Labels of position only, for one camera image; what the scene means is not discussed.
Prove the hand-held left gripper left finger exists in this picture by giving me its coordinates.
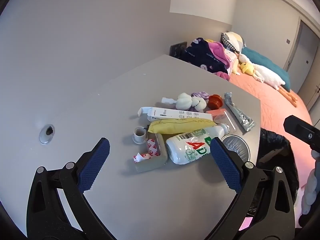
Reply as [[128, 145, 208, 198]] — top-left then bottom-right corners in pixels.
[[26, 137, 118, 240]]

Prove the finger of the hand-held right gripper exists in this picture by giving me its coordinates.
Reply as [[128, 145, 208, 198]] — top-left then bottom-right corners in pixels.
[[284, 115, 320, 153]]

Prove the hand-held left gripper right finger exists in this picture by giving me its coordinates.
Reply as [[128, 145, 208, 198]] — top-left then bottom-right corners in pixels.
[[205, 137, 297, 240]]

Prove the black trash bag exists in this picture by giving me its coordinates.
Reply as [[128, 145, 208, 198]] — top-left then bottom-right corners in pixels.
[[246, 128, 299, 218]]

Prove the white plastic bottle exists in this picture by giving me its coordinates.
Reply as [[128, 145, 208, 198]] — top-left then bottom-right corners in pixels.
[[166, 124, 230, 165]]

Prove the long white cardboard box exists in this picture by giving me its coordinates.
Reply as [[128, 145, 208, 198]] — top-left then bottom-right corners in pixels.
[[138, 107, 213, 122]]

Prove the person's right hand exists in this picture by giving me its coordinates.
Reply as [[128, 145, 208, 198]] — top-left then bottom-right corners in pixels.
[[301, 169, 320, 215]]

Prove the round foil cup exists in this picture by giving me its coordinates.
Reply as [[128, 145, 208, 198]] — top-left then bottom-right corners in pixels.
[[221, 134, 250, 162]]

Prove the pink bed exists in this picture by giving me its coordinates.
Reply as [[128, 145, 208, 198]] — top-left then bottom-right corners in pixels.
[[229, 62, 316, 188]]

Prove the clear plastic wrapper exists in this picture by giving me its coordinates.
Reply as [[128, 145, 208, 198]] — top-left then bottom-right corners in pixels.
[[212, 110, 237, 133]]

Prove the silver foil tube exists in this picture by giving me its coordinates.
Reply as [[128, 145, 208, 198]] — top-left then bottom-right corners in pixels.
[[224, 92, 255, 132]]

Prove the small white cup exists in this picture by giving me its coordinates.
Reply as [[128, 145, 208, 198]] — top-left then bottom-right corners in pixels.
[[132, 126, 148, 144]]

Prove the pink rectangular box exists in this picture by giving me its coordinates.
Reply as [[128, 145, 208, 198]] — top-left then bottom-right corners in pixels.
[[205, 109, 227, 123]]

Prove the grey foam block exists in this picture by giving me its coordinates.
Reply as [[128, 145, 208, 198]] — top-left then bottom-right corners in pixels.
[[135, 133, 168, 173]]

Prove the red and white wrapper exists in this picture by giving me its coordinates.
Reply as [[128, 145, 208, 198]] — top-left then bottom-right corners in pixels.
[[132, 138, 160, 162]]

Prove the yellow soft packet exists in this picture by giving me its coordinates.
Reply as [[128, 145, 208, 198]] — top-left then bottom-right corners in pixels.
[[147, 119, 217, 135]]

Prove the orange ribbed cap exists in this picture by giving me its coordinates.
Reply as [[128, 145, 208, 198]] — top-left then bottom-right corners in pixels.
[[208, 94, 223, 109]]

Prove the white goose plush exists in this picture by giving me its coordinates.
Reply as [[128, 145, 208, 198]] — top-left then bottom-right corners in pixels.
[[239, 54, 298, 107]]

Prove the purple plastic bag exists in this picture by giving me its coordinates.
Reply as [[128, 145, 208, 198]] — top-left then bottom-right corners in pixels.
[[191, 91, 210, 112]]

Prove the white foam piece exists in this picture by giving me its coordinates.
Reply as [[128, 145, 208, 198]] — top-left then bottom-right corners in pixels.
[[161, 92, 208, 111]]

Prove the yellow duck plush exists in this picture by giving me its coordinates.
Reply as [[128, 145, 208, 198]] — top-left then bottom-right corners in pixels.
[[232, 63, 255, 76]]

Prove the grey door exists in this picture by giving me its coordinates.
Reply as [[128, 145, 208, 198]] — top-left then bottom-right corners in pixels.
[[284, 20, 320, 74]]

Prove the checkered pillow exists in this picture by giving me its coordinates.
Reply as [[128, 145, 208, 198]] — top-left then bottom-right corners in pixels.
[[221, 32, 244, 53]]

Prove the pink fleece garment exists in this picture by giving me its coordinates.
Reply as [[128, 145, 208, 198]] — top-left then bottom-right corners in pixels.
[[209, 42, 233, 80]]

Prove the grey desk cable grommet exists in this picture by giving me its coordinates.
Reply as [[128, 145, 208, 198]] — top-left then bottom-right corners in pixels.
[[39, 124, 55, 145]]

